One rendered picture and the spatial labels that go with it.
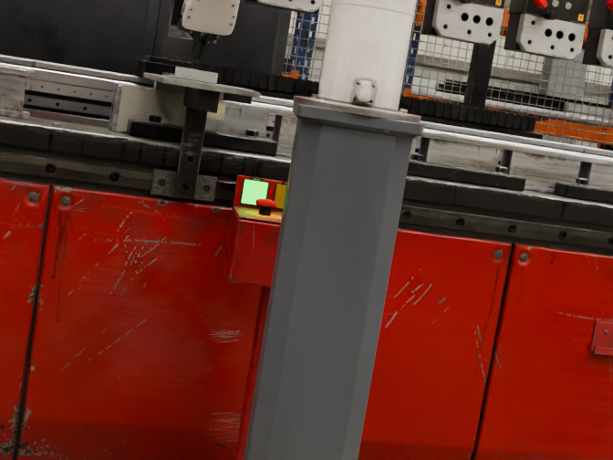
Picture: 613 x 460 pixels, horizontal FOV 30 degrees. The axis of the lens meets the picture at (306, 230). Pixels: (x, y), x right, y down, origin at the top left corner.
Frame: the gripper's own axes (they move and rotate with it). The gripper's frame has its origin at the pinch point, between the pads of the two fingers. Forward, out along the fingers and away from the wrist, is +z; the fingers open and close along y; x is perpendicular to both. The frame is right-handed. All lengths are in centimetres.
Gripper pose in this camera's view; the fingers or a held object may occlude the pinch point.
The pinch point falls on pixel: (199, 47)
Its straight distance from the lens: 228.5
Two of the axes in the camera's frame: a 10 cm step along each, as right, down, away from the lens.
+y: -9.5, -1.2, -2.9
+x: 1.1, 7.6, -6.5
